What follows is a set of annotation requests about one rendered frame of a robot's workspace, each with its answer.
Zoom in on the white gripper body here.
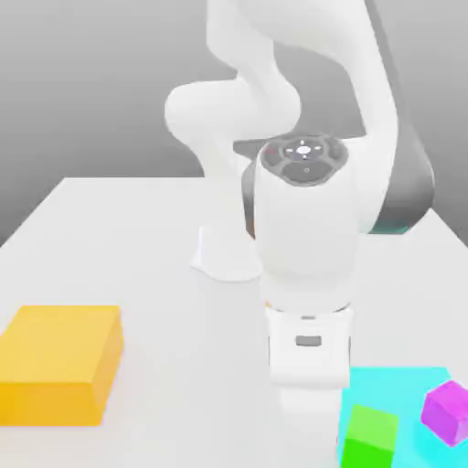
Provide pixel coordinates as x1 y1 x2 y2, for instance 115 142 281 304
276 386 345 441

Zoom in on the small green cube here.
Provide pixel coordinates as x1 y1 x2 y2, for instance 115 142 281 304
340 403 400 468

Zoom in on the small magenta cube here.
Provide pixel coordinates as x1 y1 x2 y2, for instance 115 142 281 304
420 379 468 448

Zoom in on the large cyan box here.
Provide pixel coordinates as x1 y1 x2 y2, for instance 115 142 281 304
335 366 468 468

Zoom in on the large orange box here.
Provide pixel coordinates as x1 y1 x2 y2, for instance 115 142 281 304
0 304 125 428

